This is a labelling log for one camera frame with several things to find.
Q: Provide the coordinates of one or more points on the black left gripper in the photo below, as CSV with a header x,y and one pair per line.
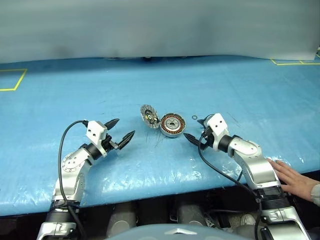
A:
x,y
108,144

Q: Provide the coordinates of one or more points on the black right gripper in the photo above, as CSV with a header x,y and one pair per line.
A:
x,y
208,140

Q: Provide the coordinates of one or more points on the silver motor with copper windings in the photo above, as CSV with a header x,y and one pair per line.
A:
x,y
172,125

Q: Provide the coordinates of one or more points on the person's grey sleeved forearm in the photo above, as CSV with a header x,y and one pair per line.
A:
x,y
316,195

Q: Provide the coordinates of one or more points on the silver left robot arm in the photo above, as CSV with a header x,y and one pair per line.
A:
x,y
72,165

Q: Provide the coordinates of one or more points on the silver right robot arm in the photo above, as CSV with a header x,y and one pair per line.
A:
x,y
257,165

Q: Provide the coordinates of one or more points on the silver motor cover circuit board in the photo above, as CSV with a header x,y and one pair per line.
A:
x,y
149,116

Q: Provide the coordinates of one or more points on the person's bare hand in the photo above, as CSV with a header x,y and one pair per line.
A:
x,y
292,178

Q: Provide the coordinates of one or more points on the blue foam table cover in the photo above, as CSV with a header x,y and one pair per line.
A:
x,y
160,162

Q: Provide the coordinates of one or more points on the grey rounded shape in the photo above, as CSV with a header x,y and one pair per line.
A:
x,y
121,220
191,213

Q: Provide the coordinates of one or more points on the white shoe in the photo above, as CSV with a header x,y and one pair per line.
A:
x,y
247,219

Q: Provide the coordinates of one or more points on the grey robot torso cover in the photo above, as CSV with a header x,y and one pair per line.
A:
x,y
172,232

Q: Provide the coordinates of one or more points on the white backdrop sheet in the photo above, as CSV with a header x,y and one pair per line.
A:
x,y
160,27

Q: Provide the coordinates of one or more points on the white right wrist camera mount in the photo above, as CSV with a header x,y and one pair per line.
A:
x,y
217,123

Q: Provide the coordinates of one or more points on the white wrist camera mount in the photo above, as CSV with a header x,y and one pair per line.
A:
x,y
217,123
95,130

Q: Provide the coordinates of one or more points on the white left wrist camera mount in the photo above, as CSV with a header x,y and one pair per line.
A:
x,y
95,130

